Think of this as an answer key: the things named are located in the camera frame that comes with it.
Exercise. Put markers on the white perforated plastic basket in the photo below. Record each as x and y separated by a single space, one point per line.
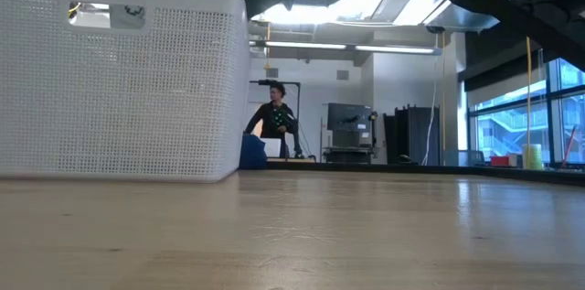
137 107

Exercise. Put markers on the black background robot arm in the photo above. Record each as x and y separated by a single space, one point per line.
298 139

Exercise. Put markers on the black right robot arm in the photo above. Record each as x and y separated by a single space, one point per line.
525 11

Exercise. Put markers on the long tube light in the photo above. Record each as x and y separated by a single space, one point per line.
320 46

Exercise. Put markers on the person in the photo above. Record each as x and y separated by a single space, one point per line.
269 118

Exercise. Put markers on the blue cloth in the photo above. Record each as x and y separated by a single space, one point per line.
253 153

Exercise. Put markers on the black cabinet machine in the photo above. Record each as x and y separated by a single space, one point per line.
349 121

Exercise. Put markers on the black folded panels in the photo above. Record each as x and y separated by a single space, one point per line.
411 130

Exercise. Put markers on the red box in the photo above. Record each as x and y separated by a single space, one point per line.
499 161

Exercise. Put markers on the yellow-green roll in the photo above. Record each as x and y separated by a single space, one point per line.
532 157

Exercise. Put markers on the red stick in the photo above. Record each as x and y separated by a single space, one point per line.
569 143

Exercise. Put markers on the grey wall vent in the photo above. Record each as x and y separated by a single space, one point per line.
272 73
343 75

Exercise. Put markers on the black aluminium table frame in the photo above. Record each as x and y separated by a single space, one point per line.
434 169

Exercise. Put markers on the window with black frame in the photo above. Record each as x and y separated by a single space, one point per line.
503 130

